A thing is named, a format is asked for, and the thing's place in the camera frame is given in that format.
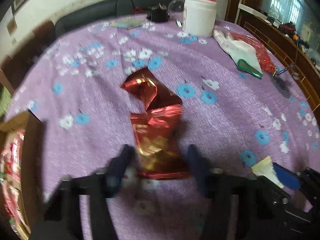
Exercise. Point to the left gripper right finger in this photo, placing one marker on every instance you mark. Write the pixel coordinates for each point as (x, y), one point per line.
(238, 209)

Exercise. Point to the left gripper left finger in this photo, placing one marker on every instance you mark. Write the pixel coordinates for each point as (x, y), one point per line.
(61, 218)

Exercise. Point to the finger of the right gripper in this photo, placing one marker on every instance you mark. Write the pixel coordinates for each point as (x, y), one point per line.
(273, 192)
(306, 181)

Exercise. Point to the green white snack pack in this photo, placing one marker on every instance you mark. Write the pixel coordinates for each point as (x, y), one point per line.
(265, 168)

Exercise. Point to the dark red foil snack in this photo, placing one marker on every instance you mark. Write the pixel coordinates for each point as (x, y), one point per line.
(144, 86)
(158, 155)

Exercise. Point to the white red snack pack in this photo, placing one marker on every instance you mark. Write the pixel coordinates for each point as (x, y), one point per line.
(11, 152)

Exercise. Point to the cardboard tray box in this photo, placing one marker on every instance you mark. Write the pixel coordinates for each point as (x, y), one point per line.
(21, 197)

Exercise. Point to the black phone stand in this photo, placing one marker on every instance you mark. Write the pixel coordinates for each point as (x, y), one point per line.
(281, 84)

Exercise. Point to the wooden side cabinet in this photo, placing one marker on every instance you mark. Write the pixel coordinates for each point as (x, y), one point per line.
(284, 49)

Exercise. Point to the red mesh bag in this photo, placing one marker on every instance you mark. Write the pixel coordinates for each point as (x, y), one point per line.
(261, 52)

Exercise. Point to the green patterned cushion chair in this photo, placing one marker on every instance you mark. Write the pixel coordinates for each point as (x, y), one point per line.
(5, 101)

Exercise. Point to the purple floral tablecloth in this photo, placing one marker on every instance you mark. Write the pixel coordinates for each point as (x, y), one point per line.
(98, 88)

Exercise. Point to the white green work glove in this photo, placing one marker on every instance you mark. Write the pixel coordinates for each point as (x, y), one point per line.
(243, 54)

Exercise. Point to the brown armchair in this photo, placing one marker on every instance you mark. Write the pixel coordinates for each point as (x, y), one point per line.
(15, 67)

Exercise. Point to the small white lighter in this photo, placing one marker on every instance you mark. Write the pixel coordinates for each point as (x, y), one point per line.
(178, 23)

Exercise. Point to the white plastic jar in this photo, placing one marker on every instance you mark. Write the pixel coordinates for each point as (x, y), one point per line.
(199, 17)

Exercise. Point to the black pouch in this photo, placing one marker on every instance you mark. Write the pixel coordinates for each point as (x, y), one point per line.
(159, 14)

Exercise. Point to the colourful booklet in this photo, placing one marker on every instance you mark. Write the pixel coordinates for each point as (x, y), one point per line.
(128, 23)

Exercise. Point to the clear glass bowl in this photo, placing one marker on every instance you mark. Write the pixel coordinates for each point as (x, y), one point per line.
(176, 6)

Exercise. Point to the red bag on sofa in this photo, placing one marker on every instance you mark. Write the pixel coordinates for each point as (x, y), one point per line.
(138, 10)

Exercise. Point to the black sofa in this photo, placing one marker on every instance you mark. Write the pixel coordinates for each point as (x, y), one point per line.
(103, 10)

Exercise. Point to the small wall plaque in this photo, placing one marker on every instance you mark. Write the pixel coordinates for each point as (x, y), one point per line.
(11, 26)

